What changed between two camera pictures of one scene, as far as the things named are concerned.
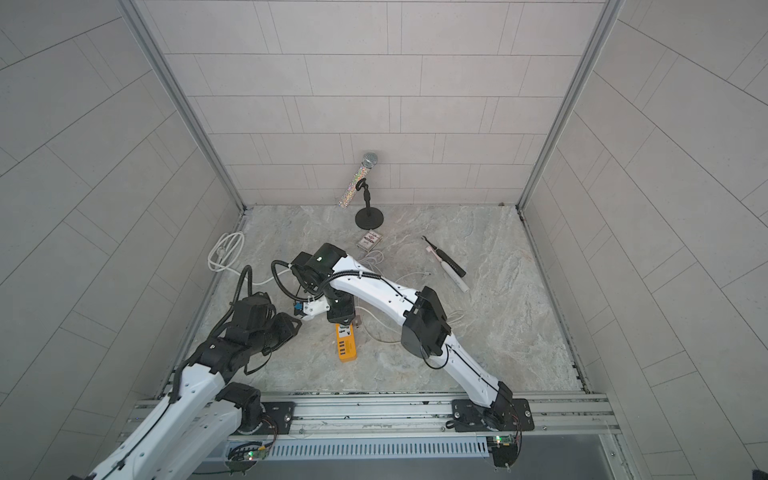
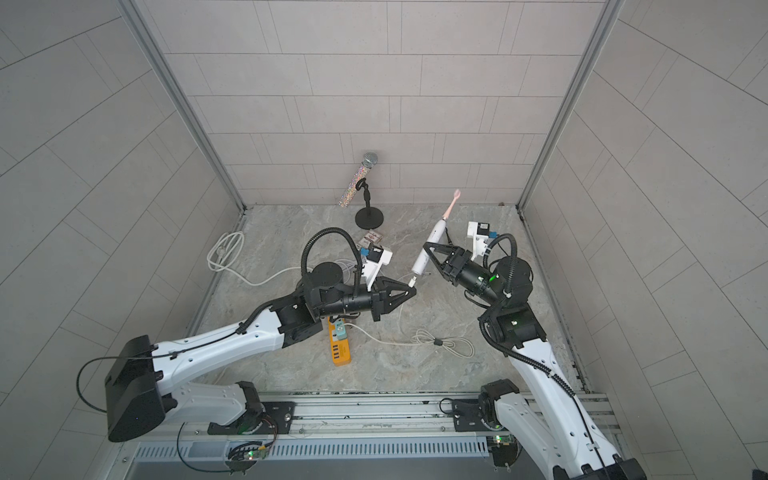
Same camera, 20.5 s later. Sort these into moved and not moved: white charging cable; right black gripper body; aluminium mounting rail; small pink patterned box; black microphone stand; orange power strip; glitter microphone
Moved: white charging cable; right black gripper body; orange power strip
Not moved: glitter microphone; aluminium mounting rail; small pink patterned box; black microphone stand
